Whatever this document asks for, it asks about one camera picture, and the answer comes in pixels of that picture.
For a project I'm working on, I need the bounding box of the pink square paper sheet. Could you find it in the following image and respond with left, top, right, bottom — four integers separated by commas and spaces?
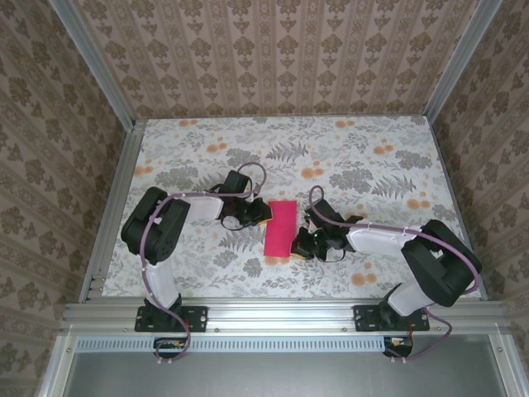
263, 199, 299, 258

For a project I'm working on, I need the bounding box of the grey metal sheet panel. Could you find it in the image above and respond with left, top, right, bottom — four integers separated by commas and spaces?
61, 351, 512, 397

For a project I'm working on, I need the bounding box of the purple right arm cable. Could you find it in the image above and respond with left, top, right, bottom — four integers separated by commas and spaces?
308, 184, 484, 366

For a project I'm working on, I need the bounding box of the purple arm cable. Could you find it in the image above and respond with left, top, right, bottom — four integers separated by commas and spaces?
308, 184, 484, 366
139, 162, 266, 367

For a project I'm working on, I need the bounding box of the aluminium front frame rail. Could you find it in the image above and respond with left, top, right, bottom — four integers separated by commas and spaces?
60, 299, 512, 335

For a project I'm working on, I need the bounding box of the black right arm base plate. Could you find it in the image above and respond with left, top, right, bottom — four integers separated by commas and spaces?
354, 304, 431, 333

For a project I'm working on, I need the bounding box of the grey slotted cable duct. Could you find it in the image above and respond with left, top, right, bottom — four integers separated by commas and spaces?
76, 335, 388, 354

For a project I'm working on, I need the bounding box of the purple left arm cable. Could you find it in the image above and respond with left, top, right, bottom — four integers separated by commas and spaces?
139, 162, 266, 367

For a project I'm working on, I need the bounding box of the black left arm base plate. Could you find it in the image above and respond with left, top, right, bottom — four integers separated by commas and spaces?
135, 304, 208, 333

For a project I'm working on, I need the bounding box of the black connector with orange wires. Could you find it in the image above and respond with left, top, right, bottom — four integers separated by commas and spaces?
382, 335, 415, 359

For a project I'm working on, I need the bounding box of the aluminium side frame rail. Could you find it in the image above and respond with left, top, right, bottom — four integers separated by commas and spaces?
78, 119, 146, 304

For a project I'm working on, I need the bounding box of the aluminium frame post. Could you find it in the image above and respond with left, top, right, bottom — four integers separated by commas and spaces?
422, 0, 505, 121
52, 0, 138, 127

